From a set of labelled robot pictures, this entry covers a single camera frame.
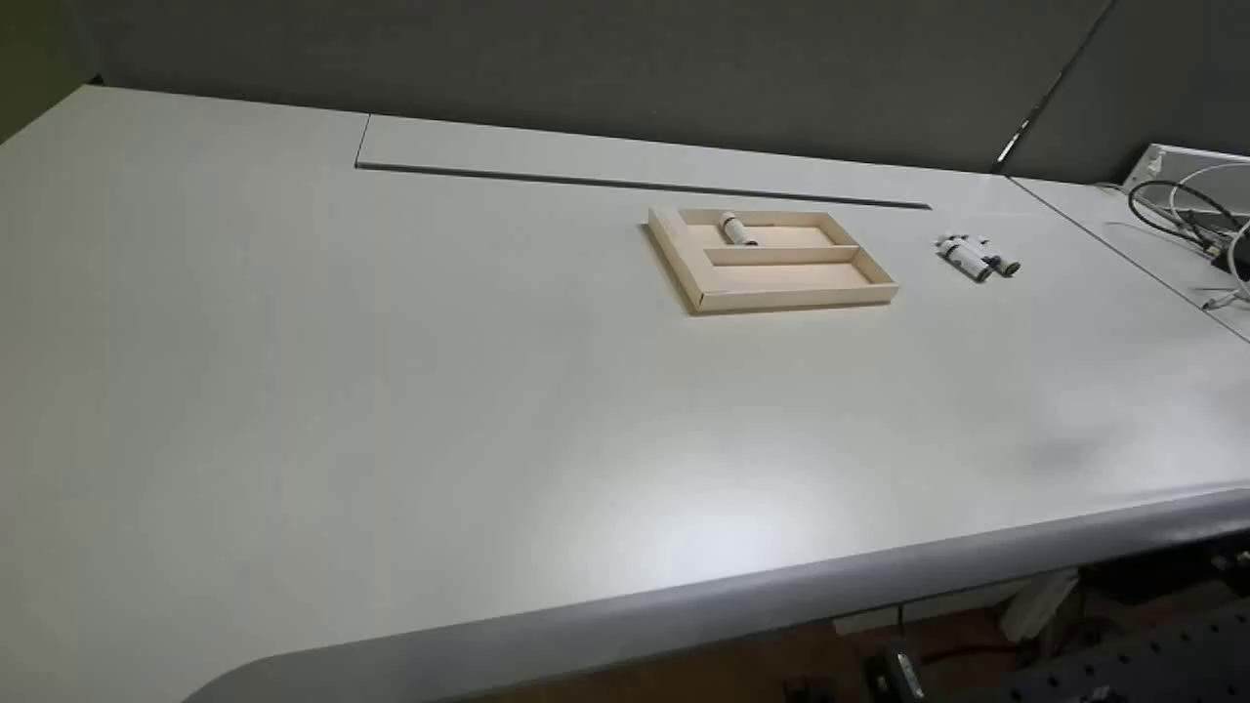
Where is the beige wooden compartment tray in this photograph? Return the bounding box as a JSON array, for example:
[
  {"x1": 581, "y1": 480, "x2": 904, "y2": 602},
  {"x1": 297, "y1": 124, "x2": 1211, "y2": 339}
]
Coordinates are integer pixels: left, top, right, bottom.
[{"x1": 640, "y1": 201, "x2": 904, "y2": 318}]

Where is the small white vial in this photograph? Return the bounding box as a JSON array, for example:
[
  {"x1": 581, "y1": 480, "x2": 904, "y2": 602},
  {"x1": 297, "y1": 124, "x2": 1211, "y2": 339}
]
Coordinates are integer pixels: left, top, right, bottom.
[{"x1": 720, "y1": 209, "x2": 761, "y2": 255}]

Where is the grey fabric partition panel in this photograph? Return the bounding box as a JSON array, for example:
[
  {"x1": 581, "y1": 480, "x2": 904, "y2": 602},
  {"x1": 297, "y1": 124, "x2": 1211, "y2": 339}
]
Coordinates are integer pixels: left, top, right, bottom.
[
  {"x1": 72, "y1": 0, "x2": 1117, "y2": 175},
  {"x1": 1011, "y1": 0, "x2": 1250, "y2": 188}
]

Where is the small black cylinder object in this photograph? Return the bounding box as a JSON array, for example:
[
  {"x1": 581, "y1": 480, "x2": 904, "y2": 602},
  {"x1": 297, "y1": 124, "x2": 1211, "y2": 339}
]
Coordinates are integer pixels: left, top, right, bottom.
[{"x1": 862, "y1": 643, "x2": 930, "y2": 703}]

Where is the white table leg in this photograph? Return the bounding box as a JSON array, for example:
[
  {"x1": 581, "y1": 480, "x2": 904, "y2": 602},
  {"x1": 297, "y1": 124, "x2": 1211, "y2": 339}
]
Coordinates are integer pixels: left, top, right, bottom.
[{"x1": 995, "y1": 564, "x2": 1087, "y2": 648}]

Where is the white box device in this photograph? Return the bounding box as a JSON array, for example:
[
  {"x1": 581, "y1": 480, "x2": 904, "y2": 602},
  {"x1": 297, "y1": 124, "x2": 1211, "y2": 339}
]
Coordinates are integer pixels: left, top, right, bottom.
[{"x1": 1120, "y1": 136, "x2": 1250, "y2": 201}]

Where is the black perforated board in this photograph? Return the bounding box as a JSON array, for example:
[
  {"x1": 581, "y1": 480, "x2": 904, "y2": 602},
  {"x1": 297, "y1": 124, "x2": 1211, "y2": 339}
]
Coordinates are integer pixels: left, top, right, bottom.
[{"x1": 1000, "y1": 603, "x2": 1250, "y2": 703}]

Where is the grey table cable flap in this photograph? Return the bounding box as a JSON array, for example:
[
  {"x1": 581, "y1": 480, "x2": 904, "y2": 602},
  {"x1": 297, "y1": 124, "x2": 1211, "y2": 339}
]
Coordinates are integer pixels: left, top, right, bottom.
[{"x1": 353, "y1": 111, "x2": 938, "y2": 213}]

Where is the black cable bundle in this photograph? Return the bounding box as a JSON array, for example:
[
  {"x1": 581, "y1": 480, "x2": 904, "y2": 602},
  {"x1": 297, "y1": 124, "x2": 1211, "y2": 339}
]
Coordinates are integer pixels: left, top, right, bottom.
[{"x1": 1120, "y1": 175, "x2": 1250, "y2": 286}]

